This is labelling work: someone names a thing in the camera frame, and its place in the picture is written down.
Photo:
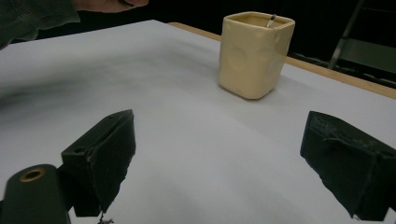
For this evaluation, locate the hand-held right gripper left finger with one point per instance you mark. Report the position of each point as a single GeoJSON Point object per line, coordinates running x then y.
{"type": "Point", "coordinates": [102, 161]}

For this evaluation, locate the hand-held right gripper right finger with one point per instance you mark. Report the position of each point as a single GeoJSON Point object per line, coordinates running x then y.
{"type": "Point", "coordinates": [351, 168]}

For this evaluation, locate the cream ceramic cup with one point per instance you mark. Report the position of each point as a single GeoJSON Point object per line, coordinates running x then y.
{"type": "Point", "coordinates": [252, 59]}

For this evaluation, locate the white paper sheet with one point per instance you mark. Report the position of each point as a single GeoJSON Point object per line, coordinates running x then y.
{"type": "Point", "coordinates": [186, 130]}

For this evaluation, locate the white metal stand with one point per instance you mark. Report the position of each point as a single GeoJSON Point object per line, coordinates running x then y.
{"type": "Point", "coordinates": [364, 53]}

